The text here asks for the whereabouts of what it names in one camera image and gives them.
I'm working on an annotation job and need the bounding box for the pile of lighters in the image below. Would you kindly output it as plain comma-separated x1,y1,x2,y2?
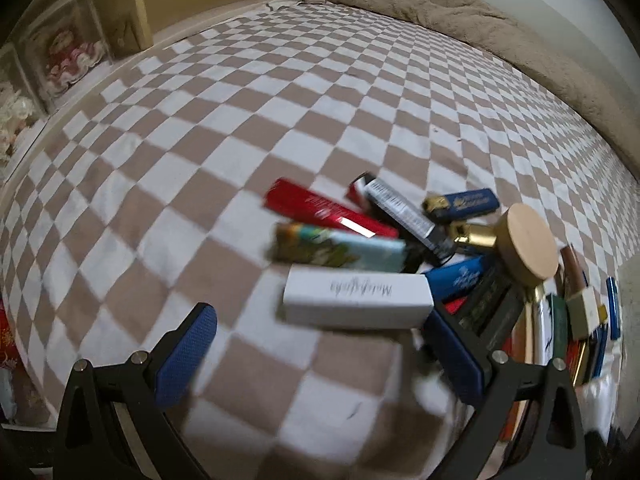
347,172,623,386

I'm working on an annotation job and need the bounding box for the checkered bed sheet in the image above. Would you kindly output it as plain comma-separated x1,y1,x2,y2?
0,0,640,480

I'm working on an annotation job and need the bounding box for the brown block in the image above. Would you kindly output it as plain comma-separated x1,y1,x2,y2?
560,245,588,296

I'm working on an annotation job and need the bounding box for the gold bottle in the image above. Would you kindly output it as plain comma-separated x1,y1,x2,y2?
447,222,498,252

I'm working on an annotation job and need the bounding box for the black barcode packet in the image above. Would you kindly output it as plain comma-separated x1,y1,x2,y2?
362,177,453,261

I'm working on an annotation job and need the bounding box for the wooden bedside shelf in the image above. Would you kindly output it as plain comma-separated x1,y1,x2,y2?
115,0,321,53

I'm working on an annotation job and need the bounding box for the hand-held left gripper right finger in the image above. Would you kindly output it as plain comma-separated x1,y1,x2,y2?
422,307,591,480

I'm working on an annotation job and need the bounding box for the black ribbed case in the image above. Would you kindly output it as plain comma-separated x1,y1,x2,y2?
460,260,526,341

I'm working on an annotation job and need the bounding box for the round wooden lid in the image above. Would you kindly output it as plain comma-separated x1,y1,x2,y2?
495,203,558,288

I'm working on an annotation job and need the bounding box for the red patterned item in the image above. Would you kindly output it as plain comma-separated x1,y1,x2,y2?
0,300,19,376

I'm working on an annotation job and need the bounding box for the clear display box with doll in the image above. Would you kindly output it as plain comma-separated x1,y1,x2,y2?
10,0,113,111

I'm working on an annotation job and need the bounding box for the red long packet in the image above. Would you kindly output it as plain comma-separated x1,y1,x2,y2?
264,178,400,241

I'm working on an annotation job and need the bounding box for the white rectangular box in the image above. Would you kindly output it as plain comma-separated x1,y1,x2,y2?
282,266,435,330

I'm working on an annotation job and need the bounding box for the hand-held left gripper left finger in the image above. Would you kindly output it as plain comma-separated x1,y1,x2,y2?
52,302,218,480

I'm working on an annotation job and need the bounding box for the small white cube box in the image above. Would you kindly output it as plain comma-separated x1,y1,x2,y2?
565,287,601,341

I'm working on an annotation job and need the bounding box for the clear display box white plush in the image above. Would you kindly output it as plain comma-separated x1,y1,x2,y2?
0,42,48,181

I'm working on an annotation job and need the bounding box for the teal illustrated packet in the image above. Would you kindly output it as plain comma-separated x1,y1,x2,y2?
274,222,407,273

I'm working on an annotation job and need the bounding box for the beige quilt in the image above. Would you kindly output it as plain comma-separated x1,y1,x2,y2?
312,0,640,181

